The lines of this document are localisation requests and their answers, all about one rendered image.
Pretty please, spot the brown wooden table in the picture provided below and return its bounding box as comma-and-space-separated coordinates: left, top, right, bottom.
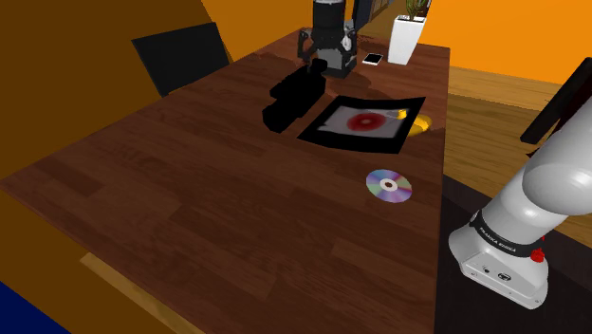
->
0, 28, 452, 334

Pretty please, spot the iridescent compact disc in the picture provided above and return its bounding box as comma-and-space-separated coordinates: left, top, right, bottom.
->
365, 169, 414, 205

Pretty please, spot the black chair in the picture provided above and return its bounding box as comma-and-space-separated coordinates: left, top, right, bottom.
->
131, 21, 231, 99

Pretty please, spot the black robot stand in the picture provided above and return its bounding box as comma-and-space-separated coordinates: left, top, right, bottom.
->
434, 175, 592, 334

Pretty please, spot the black blocky device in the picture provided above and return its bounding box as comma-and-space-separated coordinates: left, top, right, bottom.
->
261, 58, 327, 135

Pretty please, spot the black-bordered picture with red disc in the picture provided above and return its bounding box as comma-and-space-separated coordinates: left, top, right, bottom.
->
296, 94, 427, 156

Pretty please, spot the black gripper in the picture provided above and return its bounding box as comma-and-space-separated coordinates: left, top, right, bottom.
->
297, 1, 359, 63

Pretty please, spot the white planter with green plant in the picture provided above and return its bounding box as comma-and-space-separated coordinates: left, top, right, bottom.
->
387, 0, 434, 66

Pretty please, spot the yellow round dish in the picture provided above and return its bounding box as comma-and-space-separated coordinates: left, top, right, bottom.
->
405, 108, 434, 138

